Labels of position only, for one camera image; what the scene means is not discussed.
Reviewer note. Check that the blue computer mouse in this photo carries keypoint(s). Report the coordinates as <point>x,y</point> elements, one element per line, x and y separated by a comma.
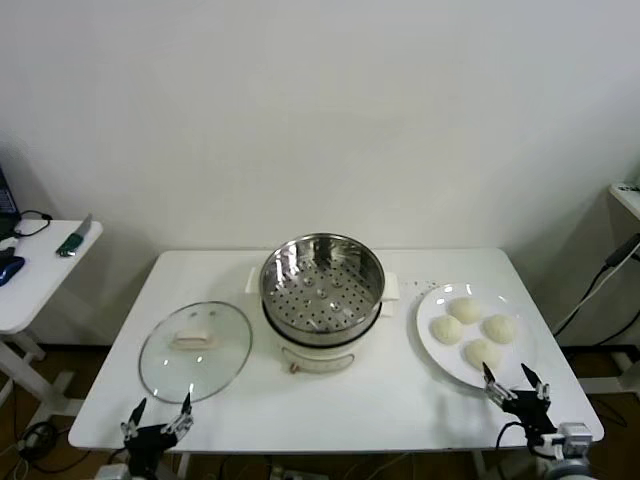
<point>10,270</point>

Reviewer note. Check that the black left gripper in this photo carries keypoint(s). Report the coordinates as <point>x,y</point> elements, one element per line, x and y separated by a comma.
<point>150,440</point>

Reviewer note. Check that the white electric cooker base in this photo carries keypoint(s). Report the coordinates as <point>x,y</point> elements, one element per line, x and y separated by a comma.
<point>320,359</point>

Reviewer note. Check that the white shelf table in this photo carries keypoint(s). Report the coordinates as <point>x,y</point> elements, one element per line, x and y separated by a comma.
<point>627,200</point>

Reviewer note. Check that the white round plate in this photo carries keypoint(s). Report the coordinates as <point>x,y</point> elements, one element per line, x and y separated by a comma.
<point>450,360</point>

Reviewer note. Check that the white floor power strip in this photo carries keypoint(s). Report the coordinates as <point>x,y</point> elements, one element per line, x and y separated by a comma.
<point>287,472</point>

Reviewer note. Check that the white side table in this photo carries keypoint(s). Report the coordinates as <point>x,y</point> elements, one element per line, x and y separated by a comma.
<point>45,280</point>

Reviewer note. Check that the perforated stainless steel steamer basket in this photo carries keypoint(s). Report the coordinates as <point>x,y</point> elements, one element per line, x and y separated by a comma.
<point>320,300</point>

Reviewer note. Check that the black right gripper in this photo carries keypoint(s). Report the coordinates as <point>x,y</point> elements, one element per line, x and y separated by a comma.
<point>527,407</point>

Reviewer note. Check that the glass pot lid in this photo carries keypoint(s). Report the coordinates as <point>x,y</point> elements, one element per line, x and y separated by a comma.
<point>192,340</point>

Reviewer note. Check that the white steamed baozi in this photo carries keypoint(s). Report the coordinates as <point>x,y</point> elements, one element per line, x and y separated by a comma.
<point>446,330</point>
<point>465,310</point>
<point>498,328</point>
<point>482,353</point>

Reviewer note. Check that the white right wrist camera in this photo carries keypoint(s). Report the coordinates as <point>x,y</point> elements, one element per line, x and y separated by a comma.
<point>575,432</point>

